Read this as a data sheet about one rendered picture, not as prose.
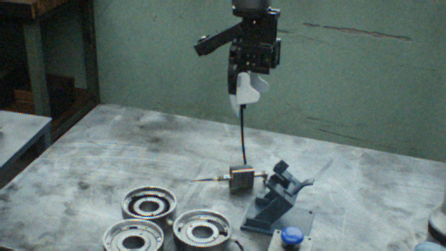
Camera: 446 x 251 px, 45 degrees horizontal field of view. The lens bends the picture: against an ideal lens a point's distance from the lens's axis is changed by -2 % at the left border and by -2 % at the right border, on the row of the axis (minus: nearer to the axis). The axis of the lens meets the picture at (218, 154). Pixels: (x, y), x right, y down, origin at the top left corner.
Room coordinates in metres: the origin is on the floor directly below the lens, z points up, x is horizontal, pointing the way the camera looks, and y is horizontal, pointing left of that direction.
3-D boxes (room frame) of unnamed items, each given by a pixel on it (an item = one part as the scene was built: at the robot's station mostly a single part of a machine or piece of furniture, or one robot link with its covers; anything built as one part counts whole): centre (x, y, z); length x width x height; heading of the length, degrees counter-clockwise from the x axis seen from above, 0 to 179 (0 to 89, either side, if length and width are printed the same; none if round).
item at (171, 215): (0.84, 0.13, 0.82); 0.10 x 0.10 x 0.04
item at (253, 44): (1.00, -0.06, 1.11); 0.09 x 0.08 x 0.12; 69
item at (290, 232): (0.72, -0.13, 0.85); 0.04 x 0.04 x 0.05
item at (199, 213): (0.77, 0.02, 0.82); 0.10 x 0.10 x 0.04
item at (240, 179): (0.96, -0.05, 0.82); 0.05 x 0.02 x 0.04; 104
